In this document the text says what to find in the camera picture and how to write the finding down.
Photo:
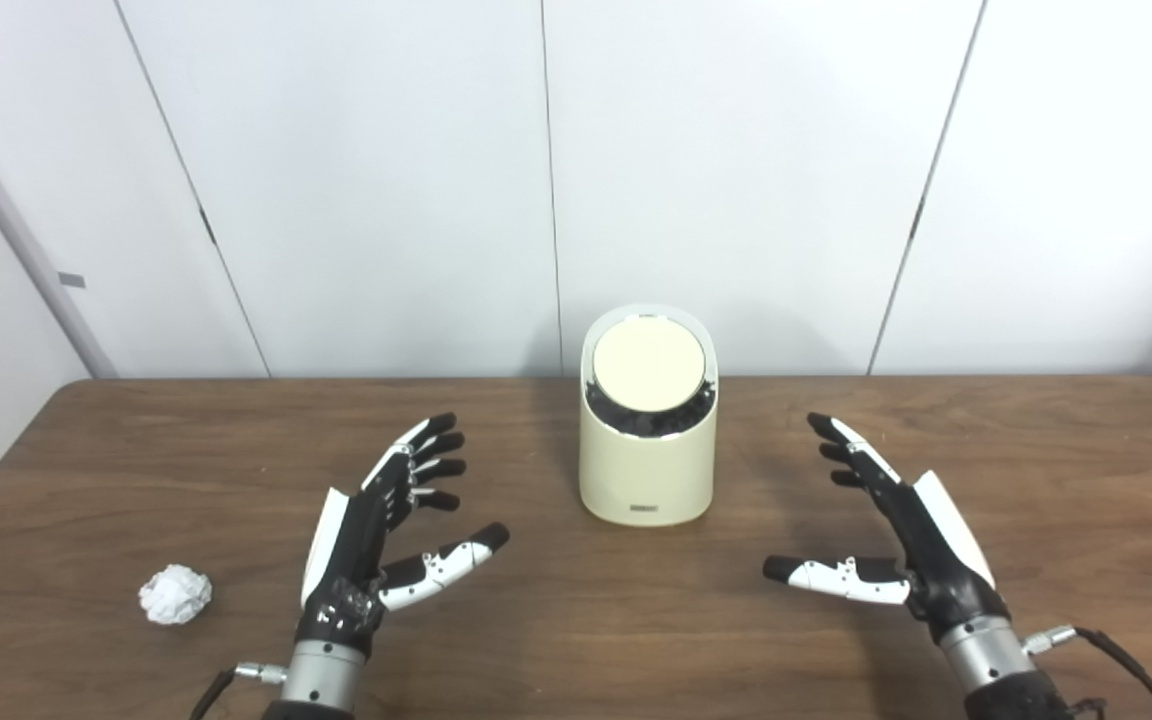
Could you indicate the cream-colored bin body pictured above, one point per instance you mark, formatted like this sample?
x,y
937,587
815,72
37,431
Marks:
x,y
646,470

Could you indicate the grey wall corner post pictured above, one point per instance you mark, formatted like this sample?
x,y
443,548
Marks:
x,y
23,245

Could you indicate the small grey wall tag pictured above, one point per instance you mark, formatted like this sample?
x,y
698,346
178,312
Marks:
x,y
72,280

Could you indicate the black bin liner bag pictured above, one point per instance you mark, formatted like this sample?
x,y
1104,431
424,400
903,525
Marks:
x,y
651,421

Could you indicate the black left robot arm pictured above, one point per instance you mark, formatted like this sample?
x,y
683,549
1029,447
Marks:
x,y
324,680

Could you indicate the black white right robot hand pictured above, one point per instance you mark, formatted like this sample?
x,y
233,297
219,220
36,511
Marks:
x,y
941,560

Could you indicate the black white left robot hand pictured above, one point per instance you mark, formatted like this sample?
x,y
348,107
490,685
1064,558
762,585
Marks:
x,y
351,540

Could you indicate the cream round bin lid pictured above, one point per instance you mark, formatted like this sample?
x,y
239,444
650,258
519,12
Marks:
x,y
648,360

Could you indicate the white paper ball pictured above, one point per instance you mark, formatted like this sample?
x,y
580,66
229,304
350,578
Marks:
x,y
176,594

